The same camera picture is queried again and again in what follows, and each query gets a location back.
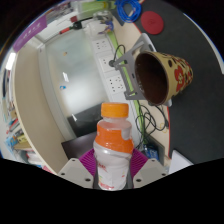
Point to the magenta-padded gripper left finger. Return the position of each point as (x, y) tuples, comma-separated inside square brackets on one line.
[(75, 173)]

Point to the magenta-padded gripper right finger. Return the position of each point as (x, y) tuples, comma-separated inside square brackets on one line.
[(150, 171)]

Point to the orange-capped drink bottle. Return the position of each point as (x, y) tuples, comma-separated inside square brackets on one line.
[(113, 146)]

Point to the blue electronic board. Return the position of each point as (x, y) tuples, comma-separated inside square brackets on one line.
[(151, 151)]

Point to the black desk mat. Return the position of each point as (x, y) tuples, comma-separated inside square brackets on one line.
[(200, 116)]

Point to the white shelf with books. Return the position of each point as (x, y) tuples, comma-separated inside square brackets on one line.
[(33, 110)]

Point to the yellow floral mug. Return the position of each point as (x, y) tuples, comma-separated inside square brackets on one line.
[(176, 73)]

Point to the grey metal laptop stand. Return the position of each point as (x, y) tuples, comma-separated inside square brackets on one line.
[(128, 60)]

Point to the ceiling light panels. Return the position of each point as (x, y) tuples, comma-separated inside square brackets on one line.
[(10, 61)]

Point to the purple hanging banner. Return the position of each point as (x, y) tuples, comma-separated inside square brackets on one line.
[(30, 33)]

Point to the flat round red coaster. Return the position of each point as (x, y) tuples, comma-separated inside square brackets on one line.
[(152, 22)]

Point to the white wall socket strip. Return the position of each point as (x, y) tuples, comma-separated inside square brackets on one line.
[(106, 63)]

